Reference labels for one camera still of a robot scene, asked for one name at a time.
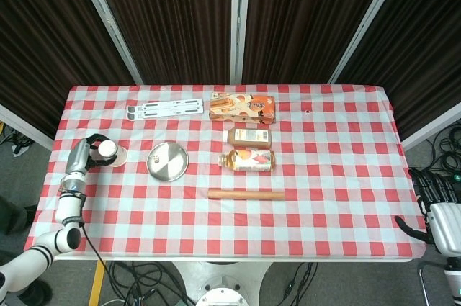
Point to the brown drink bottle white cap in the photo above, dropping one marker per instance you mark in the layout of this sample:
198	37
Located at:
248	138

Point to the white partition post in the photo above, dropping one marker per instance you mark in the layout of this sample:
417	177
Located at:
108	21
239	21
367	21

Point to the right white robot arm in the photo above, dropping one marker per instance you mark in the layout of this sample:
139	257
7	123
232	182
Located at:
453	277

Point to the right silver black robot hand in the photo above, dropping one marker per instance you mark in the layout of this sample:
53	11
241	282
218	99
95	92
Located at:
446	227

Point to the tea bottle peach label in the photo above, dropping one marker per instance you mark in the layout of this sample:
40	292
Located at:
248	161

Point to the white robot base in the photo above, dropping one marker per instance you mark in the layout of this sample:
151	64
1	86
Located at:
223	284

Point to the dark ribbed partition panel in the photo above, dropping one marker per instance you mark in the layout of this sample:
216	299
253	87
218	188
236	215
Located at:
43	39
425	39
169	18
306	18

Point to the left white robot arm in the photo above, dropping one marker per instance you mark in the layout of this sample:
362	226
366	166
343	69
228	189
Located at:
68	209

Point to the white folding stand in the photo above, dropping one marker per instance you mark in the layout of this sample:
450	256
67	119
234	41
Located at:
169	108

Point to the yellow floor tape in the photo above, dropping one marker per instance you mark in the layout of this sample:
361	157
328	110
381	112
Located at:
97	282

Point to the orange biscuit box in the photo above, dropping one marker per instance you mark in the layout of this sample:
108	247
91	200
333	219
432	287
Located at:
241	108

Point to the white paper cup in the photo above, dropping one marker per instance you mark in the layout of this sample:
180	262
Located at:
119	156

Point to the black power strip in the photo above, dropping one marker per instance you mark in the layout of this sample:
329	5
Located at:
456	185

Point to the brown wooden rod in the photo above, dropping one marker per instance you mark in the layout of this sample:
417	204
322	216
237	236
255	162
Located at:
245	194

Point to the red white checkered tablecloth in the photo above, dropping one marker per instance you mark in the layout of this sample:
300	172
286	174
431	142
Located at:
324	176

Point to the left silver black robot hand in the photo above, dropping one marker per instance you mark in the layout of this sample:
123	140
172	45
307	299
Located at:
77	158

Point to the round metal plate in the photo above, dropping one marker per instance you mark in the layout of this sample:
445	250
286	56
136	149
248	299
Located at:
173	165

